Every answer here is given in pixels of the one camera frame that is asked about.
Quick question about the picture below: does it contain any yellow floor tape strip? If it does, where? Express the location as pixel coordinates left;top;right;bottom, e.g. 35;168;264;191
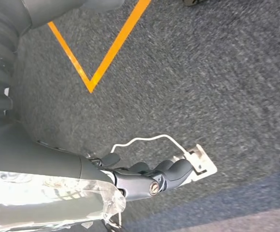
48;21;94;94
88;0;152;94

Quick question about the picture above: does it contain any silver floor outlet box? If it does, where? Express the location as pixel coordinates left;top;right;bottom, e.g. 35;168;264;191
172;144;217;187

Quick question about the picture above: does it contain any white power cable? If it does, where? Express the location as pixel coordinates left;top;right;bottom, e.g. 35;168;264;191
110;134;187;154

